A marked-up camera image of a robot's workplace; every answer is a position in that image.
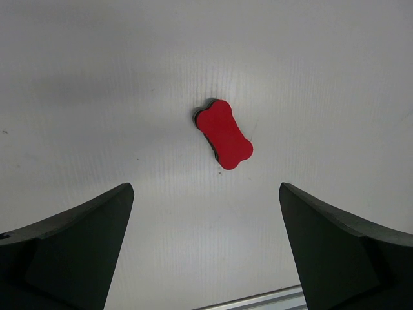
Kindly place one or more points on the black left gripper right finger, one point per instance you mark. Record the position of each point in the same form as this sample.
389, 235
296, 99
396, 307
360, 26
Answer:
345, 261

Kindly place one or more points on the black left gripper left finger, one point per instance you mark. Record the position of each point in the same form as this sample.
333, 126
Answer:
66, 261

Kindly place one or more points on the red bone-shaped eraser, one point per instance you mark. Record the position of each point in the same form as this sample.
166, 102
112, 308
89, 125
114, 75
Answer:
215, 120

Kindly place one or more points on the aluminium mounting rail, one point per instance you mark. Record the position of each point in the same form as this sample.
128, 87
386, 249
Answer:
288, 298

